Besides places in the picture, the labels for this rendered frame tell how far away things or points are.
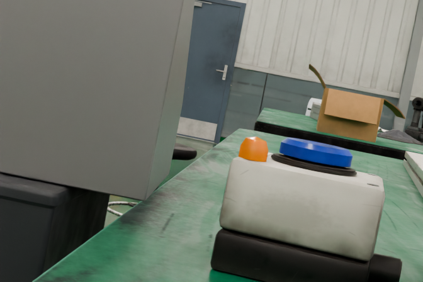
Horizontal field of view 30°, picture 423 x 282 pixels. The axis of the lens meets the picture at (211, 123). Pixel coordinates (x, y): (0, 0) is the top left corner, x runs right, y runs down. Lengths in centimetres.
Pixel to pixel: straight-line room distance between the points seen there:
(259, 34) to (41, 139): 1098
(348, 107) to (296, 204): 225
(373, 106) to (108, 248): 228
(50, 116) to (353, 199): 27
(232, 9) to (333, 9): 147
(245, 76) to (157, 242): 1104
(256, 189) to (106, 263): 8
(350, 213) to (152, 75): 23
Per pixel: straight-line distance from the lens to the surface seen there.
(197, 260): 42
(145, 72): 57
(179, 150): 354
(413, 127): 403
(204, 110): 1150
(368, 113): 264
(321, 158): 41
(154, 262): 40
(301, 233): 40
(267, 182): 40
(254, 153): 40
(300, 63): 1148
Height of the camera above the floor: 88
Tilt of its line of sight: 3 degrees down
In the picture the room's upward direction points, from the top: 11 degrees clockwise
